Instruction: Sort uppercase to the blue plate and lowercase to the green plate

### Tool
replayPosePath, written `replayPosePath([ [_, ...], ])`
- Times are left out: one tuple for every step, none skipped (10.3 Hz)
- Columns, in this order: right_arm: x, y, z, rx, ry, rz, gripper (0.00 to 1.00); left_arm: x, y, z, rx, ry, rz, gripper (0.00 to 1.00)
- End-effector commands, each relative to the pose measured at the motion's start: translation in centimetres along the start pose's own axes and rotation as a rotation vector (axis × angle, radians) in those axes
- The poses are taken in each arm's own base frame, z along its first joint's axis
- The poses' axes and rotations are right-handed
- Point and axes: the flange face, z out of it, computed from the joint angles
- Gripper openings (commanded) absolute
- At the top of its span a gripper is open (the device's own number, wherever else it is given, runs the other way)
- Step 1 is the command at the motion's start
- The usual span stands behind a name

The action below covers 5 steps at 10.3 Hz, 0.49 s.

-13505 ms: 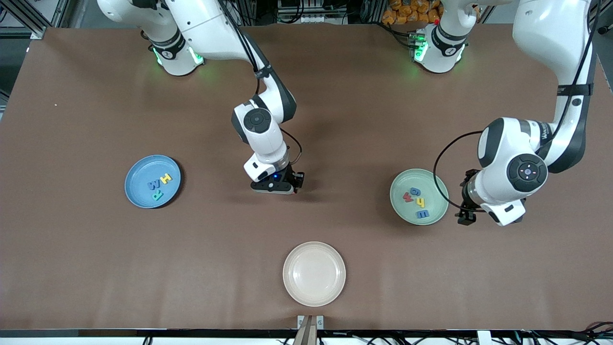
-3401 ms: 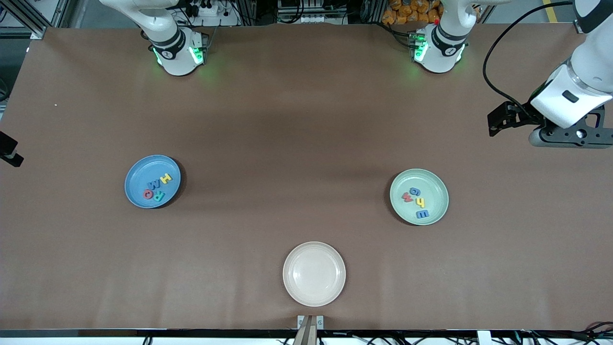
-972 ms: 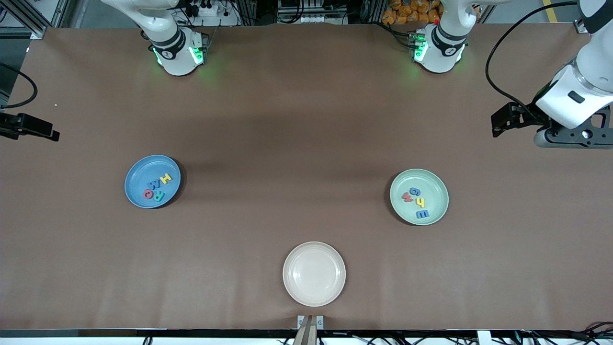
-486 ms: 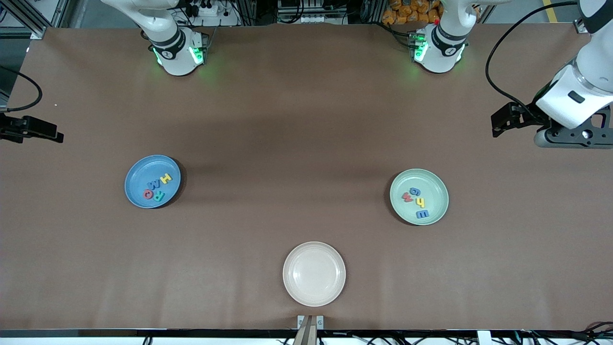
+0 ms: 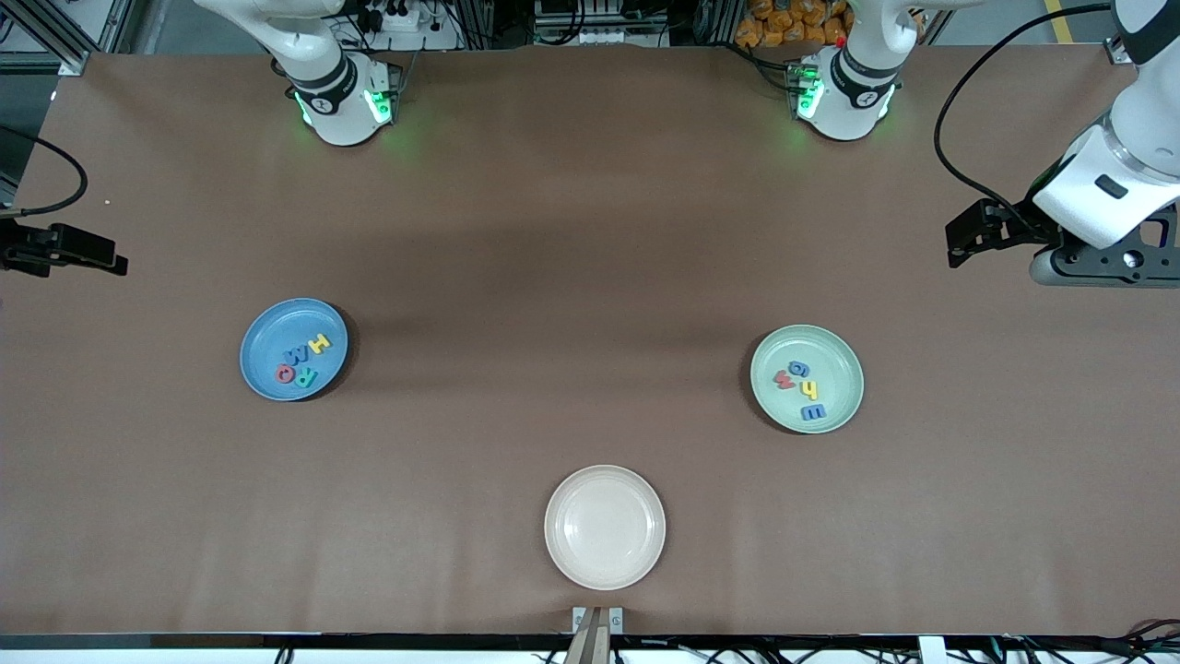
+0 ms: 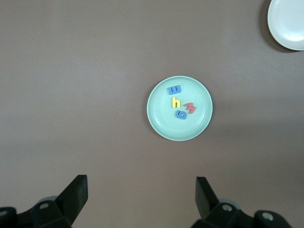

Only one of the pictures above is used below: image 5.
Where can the aluminium frame profile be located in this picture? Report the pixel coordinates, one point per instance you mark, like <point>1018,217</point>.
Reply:
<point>64,46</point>
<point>1120,51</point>

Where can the brown table cover sheet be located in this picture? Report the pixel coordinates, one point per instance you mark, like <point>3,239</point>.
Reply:
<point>590,184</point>

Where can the blue lowercase m letter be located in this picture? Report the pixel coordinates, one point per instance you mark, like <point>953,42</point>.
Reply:
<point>812,413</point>

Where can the white power strip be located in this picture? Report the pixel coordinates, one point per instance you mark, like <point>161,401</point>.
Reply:
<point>398,17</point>

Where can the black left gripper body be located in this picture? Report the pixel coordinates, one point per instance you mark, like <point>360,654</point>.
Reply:
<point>1021,228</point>

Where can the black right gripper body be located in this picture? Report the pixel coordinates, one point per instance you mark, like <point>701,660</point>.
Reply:
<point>20,250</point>

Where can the yellow lowercase h letter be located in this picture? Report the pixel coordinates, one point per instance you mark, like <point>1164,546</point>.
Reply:
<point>809,391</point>

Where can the metal table edge bracket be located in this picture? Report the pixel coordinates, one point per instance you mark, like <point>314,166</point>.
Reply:
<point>597,622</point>

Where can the bag of orange items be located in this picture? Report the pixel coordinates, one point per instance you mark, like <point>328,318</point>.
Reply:
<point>793,23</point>

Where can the blue uppercase M letter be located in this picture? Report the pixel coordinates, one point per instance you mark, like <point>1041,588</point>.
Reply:
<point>297,357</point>

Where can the blue lowercase g letter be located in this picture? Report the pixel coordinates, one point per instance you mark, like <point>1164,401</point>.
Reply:
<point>798,368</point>

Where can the teal uppercase R letter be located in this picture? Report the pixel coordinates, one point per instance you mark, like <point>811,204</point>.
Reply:
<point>307,377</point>

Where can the green plate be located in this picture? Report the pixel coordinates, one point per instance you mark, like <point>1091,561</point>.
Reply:
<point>830,350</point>

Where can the black table edge rail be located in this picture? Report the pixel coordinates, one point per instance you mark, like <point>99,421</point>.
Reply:
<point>184,640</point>

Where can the cream plate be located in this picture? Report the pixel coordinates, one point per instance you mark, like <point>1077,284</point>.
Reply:
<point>604,530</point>

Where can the yellow uppercase H letter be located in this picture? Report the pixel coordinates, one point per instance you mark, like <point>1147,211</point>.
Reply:
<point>320,345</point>

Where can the blue plate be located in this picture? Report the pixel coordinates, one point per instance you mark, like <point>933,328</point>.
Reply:
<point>267,346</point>

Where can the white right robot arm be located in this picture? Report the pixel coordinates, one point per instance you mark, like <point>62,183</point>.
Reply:
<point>332,101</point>

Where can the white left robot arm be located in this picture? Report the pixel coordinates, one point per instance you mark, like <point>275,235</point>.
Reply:
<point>853,101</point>

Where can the red uppercase Q letter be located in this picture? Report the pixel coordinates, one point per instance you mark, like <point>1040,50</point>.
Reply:
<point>285,380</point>

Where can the small white box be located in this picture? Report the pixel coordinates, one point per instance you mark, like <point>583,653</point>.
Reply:
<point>932,650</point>

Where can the red lowercase w letter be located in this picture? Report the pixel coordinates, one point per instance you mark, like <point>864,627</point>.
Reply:
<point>784,379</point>

